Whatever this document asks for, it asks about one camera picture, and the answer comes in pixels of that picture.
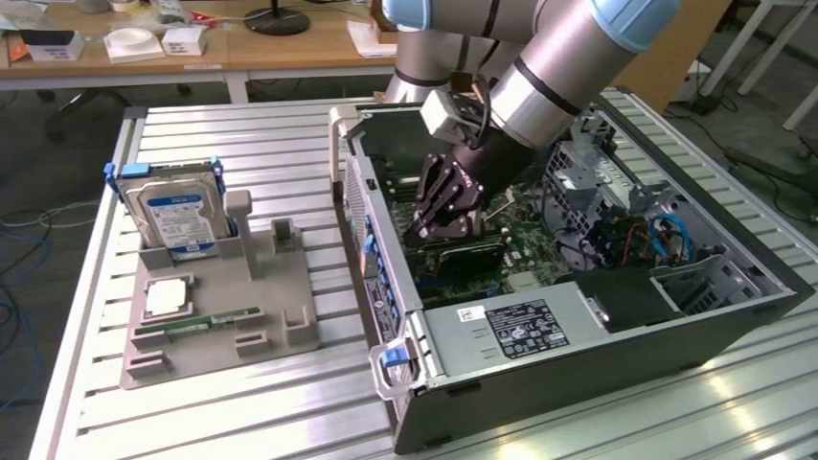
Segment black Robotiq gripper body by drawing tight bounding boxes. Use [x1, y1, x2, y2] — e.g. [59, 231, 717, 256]
[438, 128, 536, 208]

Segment black Nvidia graphics card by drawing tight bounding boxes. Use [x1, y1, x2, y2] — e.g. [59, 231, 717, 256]
[417, 237, 509, 280]

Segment metal socket cover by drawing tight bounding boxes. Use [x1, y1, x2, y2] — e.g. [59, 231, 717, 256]
[485, 188, 518, 220]

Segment green motherboard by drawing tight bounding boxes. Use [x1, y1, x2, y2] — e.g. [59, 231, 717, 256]
[381, 162, 576, 308]

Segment metal disk bay cage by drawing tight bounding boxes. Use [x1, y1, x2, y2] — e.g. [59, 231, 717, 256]
[541, 138, 640, 241]

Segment grey power supply unit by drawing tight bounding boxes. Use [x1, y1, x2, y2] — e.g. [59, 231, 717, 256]
[420, 280, 615, 378]

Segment white paper stack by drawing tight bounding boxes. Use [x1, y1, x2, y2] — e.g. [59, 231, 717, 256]
[346, 18, 401, 58]

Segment wooden desk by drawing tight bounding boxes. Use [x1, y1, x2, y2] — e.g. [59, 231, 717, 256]
[0, 0, 409, 93]

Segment black open PC case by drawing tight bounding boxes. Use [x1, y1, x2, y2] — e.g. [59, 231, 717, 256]
[325, 93, 818, 456]

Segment grey plastic disk bay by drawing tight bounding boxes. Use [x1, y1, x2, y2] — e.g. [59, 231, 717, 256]
[648, 252, 763, 318]

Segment wooden cabinet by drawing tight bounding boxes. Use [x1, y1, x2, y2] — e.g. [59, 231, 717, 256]
[609, 0, 733, 111]

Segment hard disk in blue caddy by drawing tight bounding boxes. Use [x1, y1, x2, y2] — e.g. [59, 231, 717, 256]
[101, 155, 225, 263]

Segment black round lamp base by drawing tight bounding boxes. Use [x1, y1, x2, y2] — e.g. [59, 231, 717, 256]
[242, 7, 312, 37]

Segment black stand foot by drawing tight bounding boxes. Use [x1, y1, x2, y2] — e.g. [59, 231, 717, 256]
[723, 145, 818, 189]

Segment grey plastic parts rack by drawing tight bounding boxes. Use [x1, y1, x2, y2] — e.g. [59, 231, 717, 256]
[117, 189, 320, 392]

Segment green loose RAM stick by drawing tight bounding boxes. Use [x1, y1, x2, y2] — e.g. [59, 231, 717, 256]
[133, 306, 264, 336]

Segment silver CPU chip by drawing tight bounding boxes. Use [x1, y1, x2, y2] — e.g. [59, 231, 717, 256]
[140, 280, 194, 318]

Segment small white labelled box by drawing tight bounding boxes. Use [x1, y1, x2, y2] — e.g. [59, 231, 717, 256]
[158, 26, 209, 58]

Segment white round holder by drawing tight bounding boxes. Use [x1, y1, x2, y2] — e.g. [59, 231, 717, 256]
[102, 27, 166, 65]

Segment white box with black lid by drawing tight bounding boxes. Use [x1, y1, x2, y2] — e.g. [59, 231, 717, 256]
[15, 29, 86, 63]

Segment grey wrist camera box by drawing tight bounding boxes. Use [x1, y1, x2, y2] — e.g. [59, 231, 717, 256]
[418, 89, 484, 141]

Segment blue data wire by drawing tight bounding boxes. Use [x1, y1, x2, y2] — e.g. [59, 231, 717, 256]
[647, 213, 697, 265]

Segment white table frame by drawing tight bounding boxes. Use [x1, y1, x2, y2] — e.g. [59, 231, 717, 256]
[697, 0, 818, 131]

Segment grey cable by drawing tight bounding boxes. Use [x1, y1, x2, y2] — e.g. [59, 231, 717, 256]
[0, 199, 105, 230]

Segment blue cable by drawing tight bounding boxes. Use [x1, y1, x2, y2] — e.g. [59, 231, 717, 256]
[0, 228, 50, 409]

